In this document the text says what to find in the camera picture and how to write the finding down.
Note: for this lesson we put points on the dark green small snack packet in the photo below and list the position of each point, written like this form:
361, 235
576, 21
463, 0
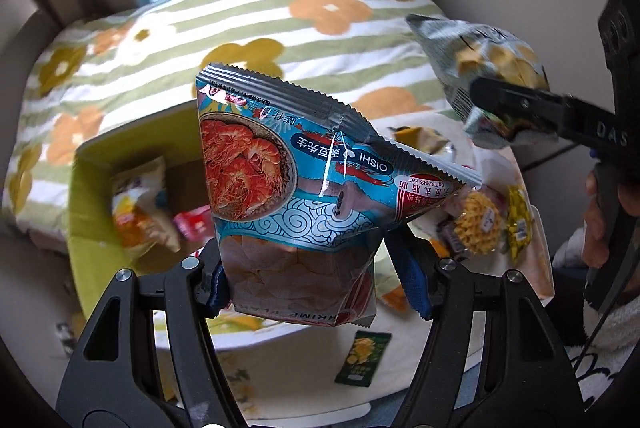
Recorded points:
363, 358

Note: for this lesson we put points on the white garment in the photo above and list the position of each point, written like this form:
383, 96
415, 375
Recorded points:
574, 319

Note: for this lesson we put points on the yellow checkered snack packet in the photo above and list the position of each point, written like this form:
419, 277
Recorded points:
518, 222

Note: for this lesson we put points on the white orange snack bag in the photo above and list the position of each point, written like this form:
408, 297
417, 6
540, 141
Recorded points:
388, 289

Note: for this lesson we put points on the crumpled silver snack bag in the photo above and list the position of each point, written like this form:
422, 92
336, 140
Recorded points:
428, 140

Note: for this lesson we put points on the waffle snack packet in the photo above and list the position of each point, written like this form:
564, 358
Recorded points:
473, 223

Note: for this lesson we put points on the green cardboard box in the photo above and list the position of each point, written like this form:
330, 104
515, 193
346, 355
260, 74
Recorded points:
96, 253

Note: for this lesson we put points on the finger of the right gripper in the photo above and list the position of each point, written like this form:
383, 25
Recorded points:
569, 117

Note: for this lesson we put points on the red snack packet in box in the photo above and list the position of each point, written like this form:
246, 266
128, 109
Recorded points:
196, 225

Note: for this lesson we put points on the blue Oishi shrimp chips bag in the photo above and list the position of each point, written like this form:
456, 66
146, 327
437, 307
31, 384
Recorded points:
302, 190

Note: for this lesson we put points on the orange chips bag in box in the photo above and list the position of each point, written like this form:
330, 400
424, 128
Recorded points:
140, 212

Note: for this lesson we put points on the grey-green chips bag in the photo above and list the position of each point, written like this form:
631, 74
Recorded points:
461, 52

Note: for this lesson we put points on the person's right hand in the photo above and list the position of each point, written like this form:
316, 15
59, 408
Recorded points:
595, 250

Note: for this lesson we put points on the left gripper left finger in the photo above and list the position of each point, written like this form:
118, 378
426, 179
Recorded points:
113, 377

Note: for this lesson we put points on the striped floral duvet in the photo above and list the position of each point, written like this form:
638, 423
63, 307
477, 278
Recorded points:
96, 76

